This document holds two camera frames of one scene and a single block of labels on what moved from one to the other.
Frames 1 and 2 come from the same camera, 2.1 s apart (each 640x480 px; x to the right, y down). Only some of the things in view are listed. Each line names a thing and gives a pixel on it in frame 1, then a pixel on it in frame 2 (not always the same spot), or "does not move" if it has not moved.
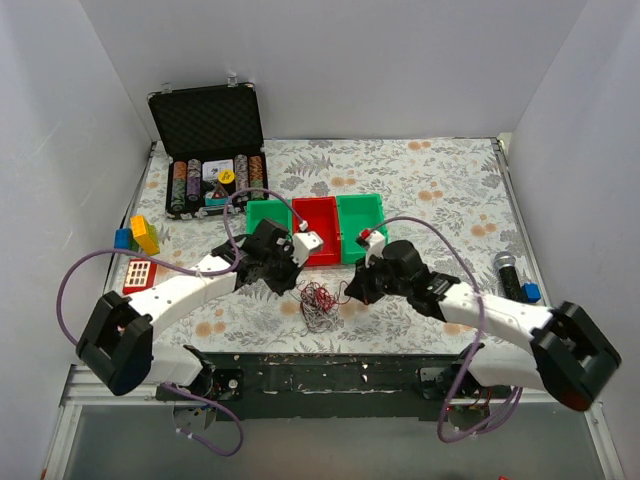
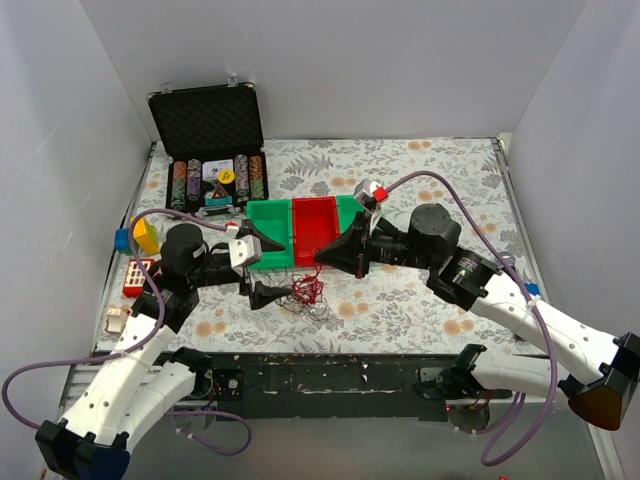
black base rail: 336,386 does not move
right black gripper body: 365,281 → 361,248
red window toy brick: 140,275 does not move
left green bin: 277,211 does not move
